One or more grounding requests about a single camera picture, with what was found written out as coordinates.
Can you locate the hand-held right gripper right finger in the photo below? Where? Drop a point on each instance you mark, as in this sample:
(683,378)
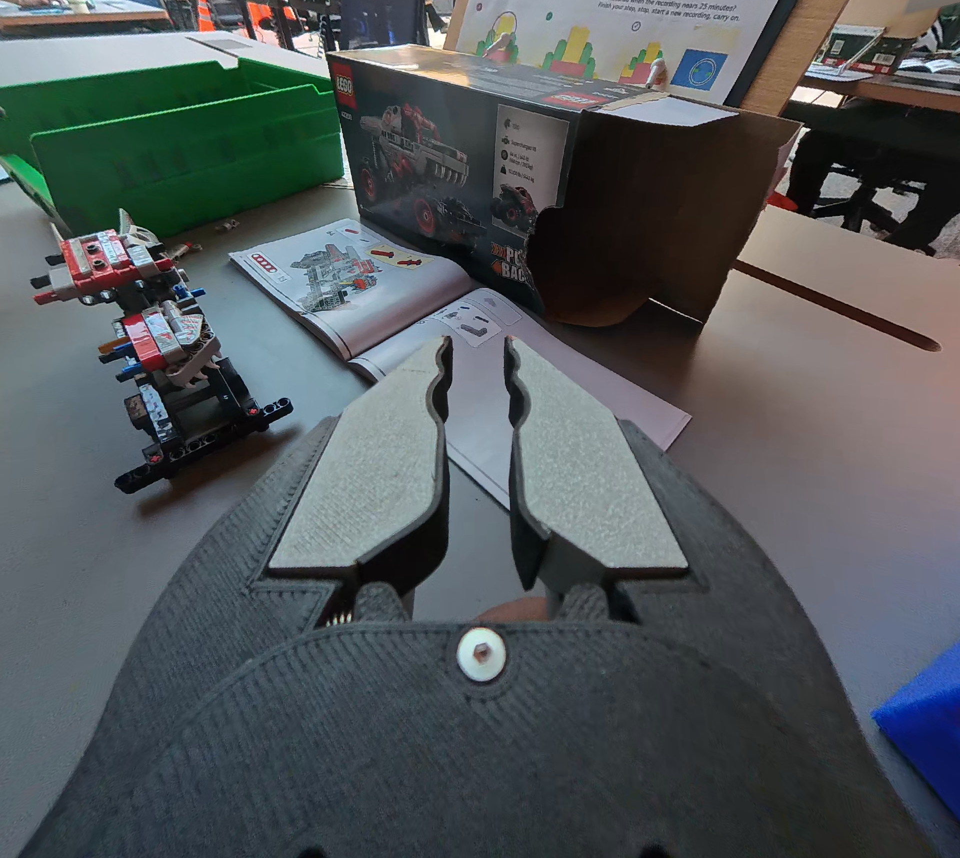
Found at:
(592,476)

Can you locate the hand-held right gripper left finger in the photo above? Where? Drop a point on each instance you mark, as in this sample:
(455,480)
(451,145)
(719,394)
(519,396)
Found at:
(360,476)

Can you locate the partly built lego truck model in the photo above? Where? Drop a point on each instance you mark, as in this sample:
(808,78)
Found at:
(161,341)

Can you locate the open lego instruction booklet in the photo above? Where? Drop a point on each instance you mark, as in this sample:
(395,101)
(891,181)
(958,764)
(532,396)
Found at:
(337,281)

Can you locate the small red grey lego piece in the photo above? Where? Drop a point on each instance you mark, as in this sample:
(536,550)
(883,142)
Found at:
(184,250)

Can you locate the lego set cardboard box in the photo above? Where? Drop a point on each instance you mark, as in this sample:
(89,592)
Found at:
(420,123)

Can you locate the green plastic bin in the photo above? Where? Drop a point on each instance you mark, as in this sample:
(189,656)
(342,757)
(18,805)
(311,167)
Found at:
(187,161)

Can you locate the black office chair base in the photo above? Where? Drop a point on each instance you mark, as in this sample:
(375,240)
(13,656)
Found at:
(877,191)

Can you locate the blue foam block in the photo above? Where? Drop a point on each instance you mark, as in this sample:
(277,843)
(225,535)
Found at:
(926,730)

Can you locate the wooden table with green boxes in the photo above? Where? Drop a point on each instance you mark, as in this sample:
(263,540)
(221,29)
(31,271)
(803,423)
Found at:
(885,90)

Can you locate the orange traffic cone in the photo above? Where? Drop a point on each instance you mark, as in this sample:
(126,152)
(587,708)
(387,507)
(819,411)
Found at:
(205,11)

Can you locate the cardboard poster board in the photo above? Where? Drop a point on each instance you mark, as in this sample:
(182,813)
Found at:
(825,33)

